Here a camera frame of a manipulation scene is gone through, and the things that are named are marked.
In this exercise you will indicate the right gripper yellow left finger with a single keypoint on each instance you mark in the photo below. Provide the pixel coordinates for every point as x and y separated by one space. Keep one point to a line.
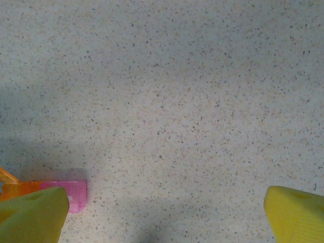
30 217

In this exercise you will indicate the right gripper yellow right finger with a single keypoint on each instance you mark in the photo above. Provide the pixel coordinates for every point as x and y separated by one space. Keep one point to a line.
296 217

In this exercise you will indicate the orange and pink pill organizer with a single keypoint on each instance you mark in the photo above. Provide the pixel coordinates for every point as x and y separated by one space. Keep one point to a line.
76 192

